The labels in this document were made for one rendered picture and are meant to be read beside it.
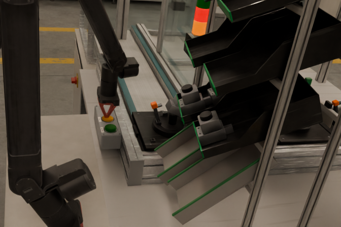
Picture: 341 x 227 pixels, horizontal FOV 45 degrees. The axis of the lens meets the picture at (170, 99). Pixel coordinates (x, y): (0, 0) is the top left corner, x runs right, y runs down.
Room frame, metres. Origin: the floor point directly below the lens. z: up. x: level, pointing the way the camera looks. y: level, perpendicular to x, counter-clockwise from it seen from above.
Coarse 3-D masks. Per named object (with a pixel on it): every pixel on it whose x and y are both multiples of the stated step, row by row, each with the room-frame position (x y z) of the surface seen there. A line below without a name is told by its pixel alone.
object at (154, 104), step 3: (153, 102) 1.23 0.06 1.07; (153, 105) 1.22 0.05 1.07; (156, 105) 1.22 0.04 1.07; (159, 105) 1.23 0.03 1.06; (153, 108) 1.22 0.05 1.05; (156, 108) 1.22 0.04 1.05; (156, 111) 1.22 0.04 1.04; (156, 114) 1.22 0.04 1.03; (156, 117) 1.22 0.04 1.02; (156, 120) 1.23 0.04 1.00; (159, 120) 1.23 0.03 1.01
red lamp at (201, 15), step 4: (196, 8) 1.46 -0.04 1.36; (200, 8) 1.45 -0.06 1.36; (196, 12) 1.46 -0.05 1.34; (200, 12) 1.45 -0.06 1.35; (204, 12) 1.45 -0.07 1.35; (208, 12) 1.46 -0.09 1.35; (196, 16) 1.45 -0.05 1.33; (200, 16) 1.45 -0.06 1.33; (204, 16) 1.45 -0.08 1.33; (196, 20) 1.45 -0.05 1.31; (200, 20) 1.45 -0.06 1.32; (204, 20) 1.45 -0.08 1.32
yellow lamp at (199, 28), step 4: (196, 24) 1.45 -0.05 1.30; (200, 24) 1.45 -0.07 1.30; (204, 24) 1.45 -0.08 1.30; (192, 28) 1.47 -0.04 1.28; (196, 28) 1.45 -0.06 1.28; (200, 28) 1.45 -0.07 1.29; (204, 28) 1.45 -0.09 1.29; (192, 32) 1.46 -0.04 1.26; (196, 32) 1.45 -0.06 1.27; (200, 32) 1.45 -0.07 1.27; (204, 32) 1.46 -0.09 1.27
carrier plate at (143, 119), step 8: (136, 112) 1.32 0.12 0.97; (144, 112) 1.33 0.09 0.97; (152, 112) 1.34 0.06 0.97; (160, 112) 1.35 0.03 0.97; (168, 112) 1.36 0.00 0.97; (136, 120) 1.27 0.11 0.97; (144, 120) 1.27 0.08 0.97; (152, 120) 1.28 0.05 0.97; (144, 128) 1.22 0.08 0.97; (152, 128) 1.23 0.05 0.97; (144, 136) 1.17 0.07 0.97; (152, 136) 1.17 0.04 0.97; (160, 136) 1.18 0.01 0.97; (144, 144) 1.12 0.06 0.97; (152, 144) 1.13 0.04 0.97; (160, 144) 1.13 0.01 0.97
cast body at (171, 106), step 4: (168, 100) 1.26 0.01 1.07; (172, 100) 1.26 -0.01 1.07; (176, 100) 1.24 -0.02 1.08; (168, 104) 1.24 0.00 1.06; (172, 104) 1.23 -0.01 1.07; (176, 104) 1.23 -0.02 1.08; (168, 108) 1.23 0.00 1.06; (172, 108) 1.23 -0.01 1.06; (176, 108) 1.23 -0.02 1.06; (172, 112) 1.23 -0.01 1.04; (176, 112) 1.23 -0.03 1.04; (180, 116) 1.24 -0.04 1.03
